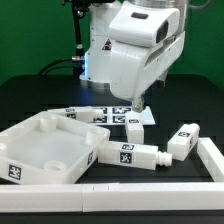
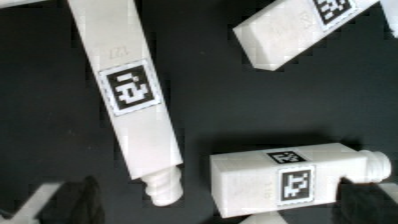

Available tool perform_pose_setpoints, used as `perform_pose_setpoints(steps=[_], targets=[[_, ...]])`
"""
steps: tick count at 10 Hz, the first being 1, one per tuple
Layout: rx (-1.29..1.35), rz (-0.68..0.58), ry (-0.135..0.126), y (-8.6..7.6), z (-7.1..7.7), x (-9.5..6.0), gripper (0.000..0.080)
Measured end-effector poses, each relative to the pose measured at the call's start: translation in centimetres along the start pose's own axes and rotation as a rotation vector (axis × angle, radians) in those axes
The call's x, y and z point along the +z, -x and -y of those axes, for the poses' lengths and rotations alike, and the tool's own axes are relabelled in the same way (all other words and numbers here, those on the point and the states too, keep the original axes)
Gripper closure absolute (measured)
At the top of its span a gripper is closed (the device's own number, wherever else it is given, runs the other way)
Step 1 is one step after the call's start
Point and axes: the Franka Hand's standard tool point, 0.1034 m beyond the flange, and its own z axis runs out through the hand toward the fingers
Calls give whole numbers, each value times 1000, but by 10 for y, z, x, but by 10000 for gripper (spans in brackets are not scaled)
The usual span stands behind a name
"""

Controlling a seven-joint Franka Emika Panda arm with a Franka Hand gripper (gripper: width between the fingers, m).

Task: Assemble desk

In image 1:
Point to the white right fence bar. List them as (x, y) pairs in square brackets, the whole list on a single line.
[(212, 158)]

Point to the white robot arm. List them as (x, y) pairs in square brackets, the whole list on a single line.
[(97, 58)]

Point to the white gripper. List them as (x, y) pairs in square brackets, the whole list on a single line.
[(148, 37)]

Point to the white fence bar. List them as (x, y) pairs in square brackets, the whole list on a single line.
[(112, 197), (212, 158)]

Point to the white front fence bar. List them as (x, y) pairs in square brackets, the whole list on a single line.
[(112, 197)]

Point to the white marker sheet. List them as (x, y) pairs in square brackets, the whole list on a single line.
[(115, 115)]

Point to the white desk top tray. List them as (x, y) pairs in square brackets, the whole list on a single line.
[(49, 149)]

